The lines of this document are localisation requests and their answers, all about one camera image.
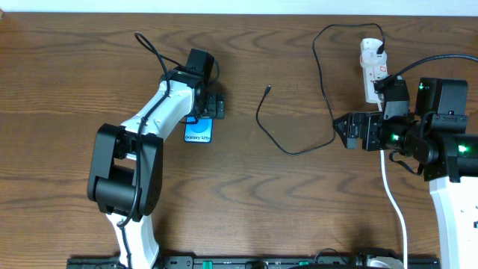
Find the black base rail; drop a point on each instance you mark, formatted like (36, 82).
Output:
(188, 262)

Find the white USB charger plug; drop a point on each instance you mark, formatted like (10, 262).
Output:
(372, 53)

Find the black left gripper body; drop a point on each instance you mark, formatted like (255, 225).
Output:
(215, 107)

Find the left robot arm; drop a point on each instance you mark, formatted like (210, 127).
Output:
(126, 170)

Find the white power strip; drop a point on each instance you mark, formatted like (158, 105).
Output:
(374, 69)

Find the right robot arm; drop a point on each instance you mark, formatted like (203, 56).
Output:
(434, 134)

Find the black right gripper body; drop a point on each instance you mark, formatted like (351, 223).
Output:
(378, 131)

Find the blue Galaxy smartphone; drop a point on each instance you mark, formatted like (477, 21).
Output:
(198, 130)

